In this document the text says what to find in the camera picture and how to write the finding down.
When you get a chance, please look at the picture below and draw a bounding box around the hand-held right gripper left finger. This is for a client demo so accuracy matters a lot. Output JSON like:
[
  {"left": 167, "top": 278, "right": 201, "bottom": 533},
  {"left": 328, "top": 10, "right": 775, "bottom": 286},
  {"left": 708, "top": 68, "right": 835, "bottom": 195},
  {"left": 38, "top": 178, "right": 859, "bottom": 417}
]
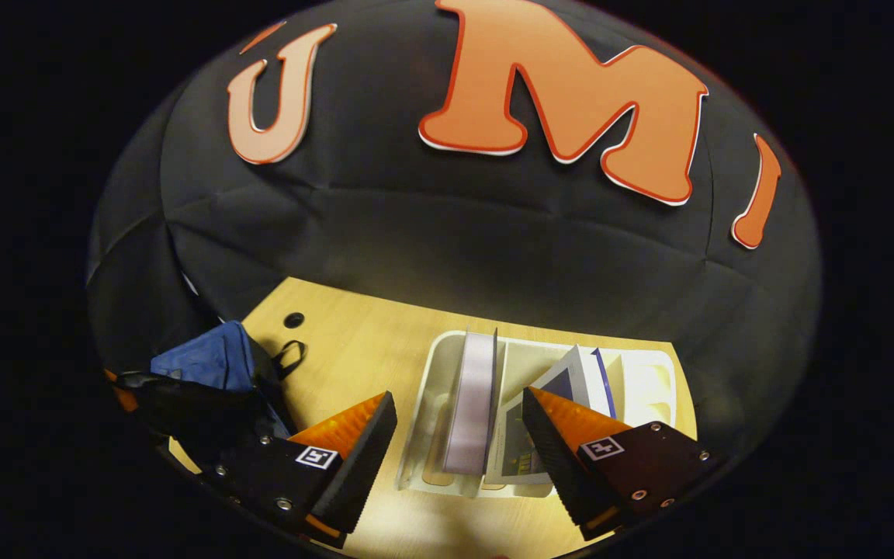
[{"left": 203, "top": 391, "right": 399, "bottom": 550}]

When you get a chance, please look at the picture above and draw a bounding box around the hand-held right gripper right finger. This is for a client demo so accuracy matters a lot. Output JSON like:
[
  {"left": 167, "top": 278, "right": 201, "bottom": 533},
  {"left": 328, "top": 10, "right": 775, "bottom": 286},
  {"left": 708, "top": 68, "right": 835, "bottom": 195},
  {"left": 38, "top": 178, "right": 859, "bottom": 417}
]
[{"left": 521, "top": 386, "right": 721, "bottom": 543}]

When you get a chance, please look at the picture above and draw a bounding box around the book with blue cover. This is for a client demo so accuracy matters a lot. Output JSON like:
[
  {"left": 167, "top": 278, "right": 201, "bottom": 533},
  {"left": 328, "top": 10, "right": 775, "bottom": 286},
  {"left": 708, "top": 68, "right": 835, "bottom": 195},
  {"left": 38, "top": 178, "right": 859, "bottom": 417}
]
[{"left": 484, "top": 345, "right": 619, "bottom": 487}]

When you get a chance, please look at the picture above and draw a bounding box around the blue schoolbag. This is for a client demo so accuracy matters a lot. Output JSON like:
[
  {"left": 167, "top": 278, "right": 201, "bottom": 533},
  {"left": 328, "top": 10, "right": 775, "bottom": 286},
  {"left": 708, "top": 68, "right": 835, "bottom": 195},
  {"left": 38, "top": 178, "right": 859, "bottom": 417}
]
[{"left": 116, "top": 321, "right": 310, "bottom": 467}]

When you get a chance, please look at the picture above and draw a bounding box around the book with white-bordered cover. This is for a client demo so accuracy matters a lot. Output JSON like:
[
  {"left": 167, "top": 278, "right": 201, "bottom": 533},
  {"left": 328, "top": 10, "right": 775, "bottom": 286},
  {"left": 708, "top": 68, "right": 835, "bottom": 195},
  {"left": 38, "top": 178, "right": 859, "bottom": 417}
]
[{"left": 442, "top": 328, "right": 501, "bottom": 477}]

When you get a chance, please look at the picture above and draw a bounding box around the white plastic bookshelf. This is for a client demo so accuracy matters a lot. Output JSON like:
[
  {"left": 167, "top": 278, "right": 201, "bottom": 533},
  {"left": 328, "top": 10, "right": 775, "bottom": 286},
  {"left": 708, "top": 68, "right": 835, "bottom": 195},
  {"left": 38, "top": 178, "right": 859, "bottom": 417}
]
[{"left": 395, "top": 330, "right": 678, "bottom": 499}]

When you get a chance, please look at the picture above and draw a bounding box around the black backdrop cloth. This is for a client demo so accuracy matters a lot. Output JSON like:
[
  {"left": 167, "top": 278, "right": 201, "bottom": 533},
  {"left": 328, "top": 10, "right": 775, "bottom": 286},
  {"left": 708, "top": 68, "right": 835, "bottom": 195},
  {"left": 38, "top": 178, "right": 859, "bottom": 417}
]
[
  {"left": 86, "top": 0, "right": 824, "bottom": 467},
  {"left": 87, "top": 167, "right": 215, "bottom": 372}
]

